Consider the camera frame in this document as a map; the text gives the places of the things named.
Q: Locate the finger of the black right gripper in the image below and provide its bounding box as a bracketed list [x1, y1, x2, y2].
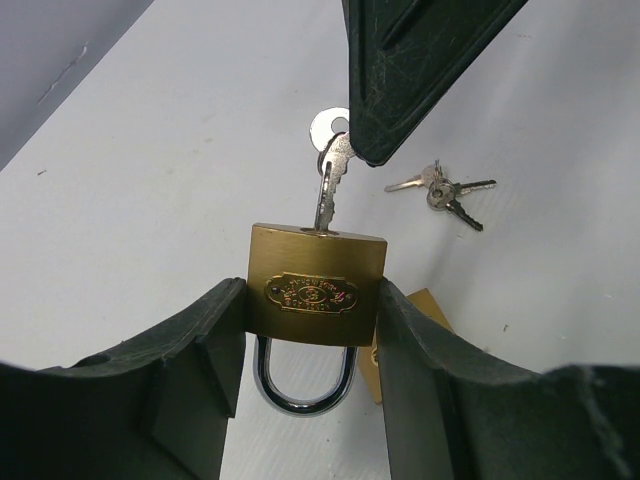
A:
[342, 0, 526, 167]

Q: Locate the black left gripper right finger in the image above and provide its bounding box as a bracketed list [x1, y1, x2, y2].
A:
[377, 281, 639, 479]

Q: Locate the silver key bunch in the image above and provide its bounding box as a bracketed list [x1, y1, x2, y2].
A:
[384, 160, 497, 232]

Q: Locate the large brass padlock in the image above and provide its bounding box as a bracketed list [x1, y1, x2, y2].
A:
[358, 288, 452, 405]

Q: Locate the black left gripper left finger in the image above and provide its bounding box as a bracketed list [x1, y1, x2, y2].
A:
[1, 278, 246, 479]

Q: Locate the small brass padlock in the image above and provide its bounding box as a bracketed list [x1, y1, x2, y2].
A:
[246, 223, 387, 417]

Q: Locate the single silver key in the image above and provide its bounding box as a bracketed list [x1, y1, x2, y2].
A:
[309, 107, 355, 232]

